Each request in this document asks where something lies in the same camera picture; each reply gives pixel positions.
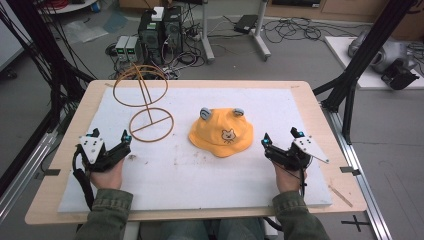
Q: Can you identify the person's right hand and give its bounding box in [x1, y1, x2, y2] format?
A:
[272, 162, 308, 194]

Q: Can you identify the grey metal table frame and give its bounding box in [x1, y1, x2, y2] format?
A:
[199, 0, 273, 65]

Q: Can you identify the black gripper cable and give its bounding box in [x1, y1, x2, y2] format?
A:
[72, 144, 96, 212]
[273, 161, 308, 198]

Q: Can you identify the tangle of black floor cables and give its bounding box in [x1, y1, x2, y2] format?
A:
[261, 17, 354, 45]

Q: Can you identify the black flat box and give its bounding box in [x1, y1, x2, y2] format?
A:
[233, 14, 260, 35]

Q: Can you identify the white box on computer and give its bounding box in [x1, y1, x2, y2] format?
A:
[150, 6, 165, 22]

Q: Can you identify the grey bench power supply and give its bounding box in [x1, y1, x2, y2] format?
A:
[125, 36, 140, 63]
[115, 35, 130, 63]

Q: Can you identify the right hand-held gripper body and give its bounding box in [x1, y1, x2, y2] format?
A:
[264, 135, 330, 172]

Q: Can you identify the yellow bucket hat with ears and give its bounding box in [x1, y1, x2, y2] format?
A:
[188, 107, 255, 159]

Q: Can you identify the black metal frame strut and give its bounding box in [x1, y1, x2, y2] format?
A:
[312, 0, 418, 145]

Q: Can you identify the brown wire hat stand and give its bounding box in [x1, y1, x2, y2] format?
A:
[112, 63, 175, 144]

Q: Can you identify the clear plastic sheet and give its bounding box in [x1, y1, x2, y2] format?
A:
[62, 19, 110, 45]

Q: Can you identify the thin wooden stick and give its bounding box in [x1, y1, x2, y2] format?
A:
[327, 184, 354, 209]

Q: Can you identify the white foam mat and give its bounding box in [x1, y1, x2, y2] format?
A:
[57, 86, 334, 214]

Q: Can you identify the black metal frame with cables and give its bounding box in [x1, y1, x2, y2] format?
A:
[0, 0, 96, 198]

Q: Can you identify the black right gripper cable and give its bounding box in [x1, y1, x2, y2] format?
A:
[273, 161, 308, 198]

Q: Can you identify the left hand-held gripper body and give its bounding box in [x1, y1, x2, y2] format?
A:
[76, 134, 132, 173]

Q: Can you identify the black device on platform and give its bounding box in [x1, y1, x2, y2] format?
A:
[380, 59, 421, 91]

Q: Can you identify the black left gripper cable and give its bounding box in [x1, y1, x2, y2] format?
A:
[72, 144, 96, 212]

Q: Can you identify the white floor platform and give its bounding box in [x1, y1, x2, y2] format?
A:
[324, 35, 424, 91]

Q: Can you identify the grey robot shell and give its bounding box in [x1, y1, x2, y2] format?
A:
[347, 30, 414, 75]

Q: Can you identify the aluminium rail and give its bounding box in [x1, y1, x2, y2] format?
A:
[320, 101, 394, 240]
[0, 130, 62, 224]

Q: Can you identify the black computer tower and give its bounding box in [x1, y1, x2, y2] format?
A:
[162, 5, 184, 58]
[137, 9, 165, 66]

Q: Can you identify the person's left hand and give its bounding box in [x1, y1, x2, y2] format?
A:
[89, 158, 125, 191]

